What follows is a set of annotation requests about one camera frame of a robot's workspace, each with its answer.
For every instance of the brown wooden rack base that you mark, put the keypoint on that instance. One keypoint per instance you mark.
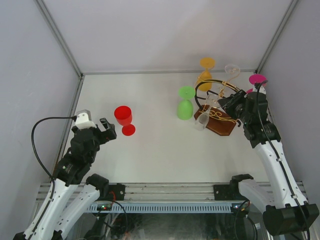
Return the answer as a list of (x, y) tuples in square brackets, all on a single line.
[(219, 122)]

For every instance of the clear wine glass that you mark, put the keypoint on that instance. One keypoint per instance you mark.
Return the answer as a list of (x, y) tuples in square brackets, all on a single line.
[(203, 119), (232, 71)]

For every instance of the green wine glass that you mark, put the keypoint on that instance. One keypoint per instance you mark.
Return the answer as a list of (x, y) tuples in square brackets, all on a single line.
[(185, 107)]

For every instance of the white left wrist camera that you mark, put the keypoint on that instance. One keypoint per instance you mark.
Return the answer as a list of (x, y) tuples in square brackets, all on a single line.
[(84, 120)]

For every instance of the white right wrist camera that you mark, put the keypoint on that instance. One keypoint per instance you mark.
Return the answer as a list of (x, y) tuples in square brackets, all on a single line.
[(259, 87)]

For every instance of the clear wine glass back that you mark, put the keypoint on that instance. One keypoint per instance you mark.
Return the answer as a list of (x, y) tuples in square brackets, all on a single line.
[(232, 71)]

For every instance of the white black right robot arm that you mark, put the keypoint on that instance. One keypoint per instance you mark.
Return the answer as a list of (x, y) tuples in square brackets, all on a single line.
[(286, 210)]

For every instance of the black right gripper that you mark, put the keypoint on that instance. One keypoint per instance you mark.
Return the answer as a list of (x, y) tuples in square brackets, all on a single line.
[(229, 103)]

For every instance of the red wine glass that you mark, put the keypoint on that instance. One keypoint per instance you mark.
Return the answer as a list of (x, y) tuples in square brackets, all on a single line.
[(123, 115)]

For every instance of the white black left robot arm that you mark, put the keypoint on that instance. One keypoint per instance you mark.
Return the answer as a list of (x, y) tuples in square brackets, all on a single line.
[(57, 216)]

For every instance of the clear wine glass front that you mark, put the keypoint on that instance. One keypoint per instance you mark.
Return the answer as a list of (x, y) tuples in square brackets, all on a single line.
[(203, 119)]

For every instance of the pink wine glass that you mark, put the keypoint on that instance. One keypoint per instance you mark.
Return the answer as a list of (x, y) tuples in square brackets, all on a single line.
[(257, 78)]

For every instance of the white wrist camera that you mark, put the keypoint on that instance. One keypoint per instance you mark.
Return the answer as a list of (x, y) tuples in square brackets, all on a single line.
[(84, 120), (259, 87)]

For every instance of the gold wire glass rack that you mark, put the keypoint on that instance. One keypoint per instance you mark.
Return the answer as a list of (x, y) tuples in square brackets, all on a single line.
[(221, 92)]

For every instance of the blue slotted cable duct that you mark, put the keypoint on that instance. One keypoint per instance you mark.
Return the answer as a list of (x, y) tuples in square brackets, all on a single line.
[(162, 208)]

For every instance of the aluminium mounting rail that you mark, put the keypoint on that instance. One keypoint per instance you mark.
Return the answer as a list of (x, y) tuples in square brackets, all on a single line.
[(172, 192)]

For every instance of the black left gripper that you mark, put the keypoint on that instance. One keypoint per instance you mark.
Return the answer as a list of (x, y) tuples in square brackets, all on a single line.
[(109, 134)]

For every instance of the yellow wine glass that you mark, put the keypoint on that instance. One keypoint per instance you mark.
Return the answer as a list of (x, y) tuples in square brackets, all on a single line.
[(207, 63)]

